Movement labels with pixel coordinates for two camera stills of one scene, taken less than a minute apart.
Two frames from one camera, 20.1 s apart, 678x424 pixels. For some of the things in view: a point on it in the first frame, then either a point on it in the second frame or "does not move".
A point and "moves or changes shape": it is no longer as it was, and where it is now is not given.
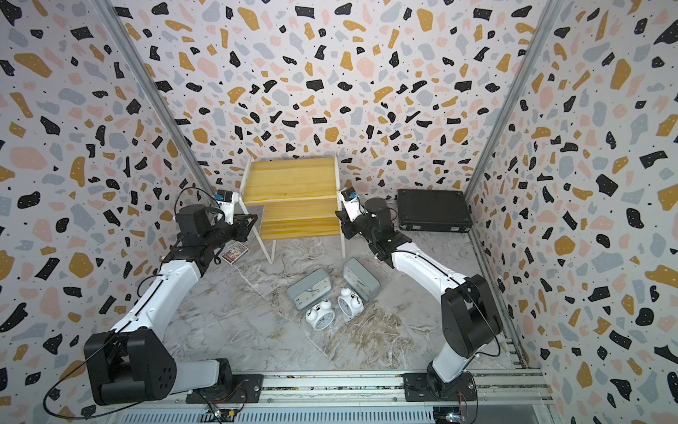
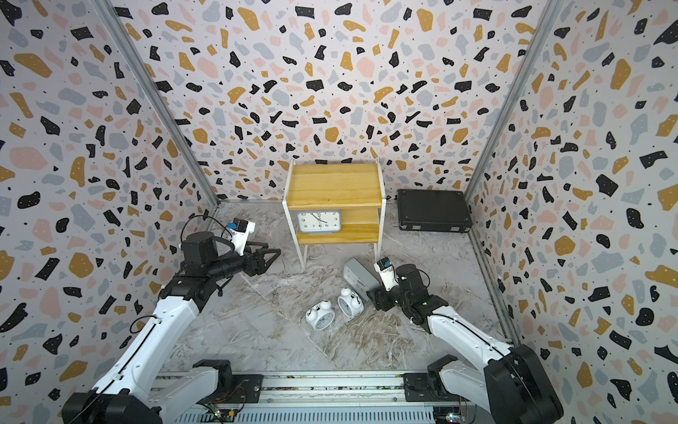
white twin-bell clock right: [350, 304] does not move
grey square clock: [359, 279] does not move
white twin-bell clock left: [320, 316] does not move
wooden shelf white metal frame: [300, 197] moves or changes shape
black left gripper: [242, 231] -> [258, 268]
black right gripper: [349, 224] -> [379, 295]
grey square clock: [310, 290] -> [320, 222]
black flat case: [433, 209] does not move
